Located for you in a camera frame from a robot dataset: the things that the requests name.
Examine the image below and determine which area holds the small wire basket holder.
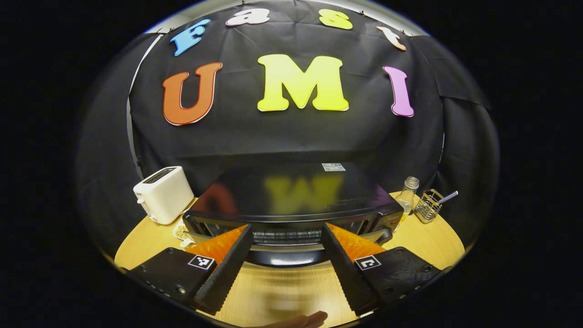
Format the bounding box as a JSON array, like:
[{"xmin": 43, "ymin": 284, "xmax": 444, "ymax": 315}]
[{"xmin": 414, "ymin": 189, "xmax": 445, "ymax": 224}]

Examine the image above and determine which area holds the clear glass bottle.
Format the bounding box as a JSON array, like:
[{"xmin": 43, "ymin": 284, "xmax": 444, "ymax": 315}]
[{"xmin": 394, "ymin": 176, "xmax": 420, "ymax": 225}]

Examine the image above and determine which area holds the white toaster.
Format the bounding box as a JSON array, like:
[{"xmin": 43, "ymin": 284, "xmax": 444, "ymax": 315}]
[{"xmin": 133, "ymin": 166, "xmax": 195, "ymax": 225}]

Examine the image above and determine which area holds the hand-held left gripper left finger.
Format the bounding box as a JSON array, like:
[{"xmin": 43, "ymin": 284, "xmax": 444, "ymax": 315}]
[{"xmin": 129, "ymin": 224, "xmax": 254, "ymax": 316}]

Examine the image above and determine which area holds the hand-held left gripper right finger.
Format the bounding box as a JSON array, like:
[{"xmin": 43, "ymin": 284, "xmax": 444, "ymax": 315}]
[{"xmin": 321, "ymin": 222, "xmax": 442, "ymax": 317}]

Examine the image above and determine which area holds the black electric oven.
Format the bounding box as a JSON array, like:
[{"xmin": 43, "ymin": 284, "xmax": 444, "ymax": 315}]
[{"xmin": 182, "ymin": 162, "xmax": 404, "ymax": 267}]

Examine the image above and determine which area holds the black backdrop cloth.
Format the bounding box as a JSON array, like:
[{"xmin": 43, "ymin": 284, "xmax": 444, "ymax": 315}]
[{"xmin": 75, "ymin": 0, "xmax": 501, "ymax": 256}]

